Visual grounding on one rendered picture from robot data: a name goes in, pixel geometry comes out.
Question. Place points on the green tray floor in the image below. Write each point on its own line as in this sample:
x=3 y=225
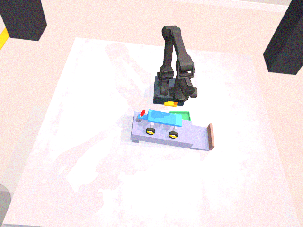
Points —
x=185 y=116

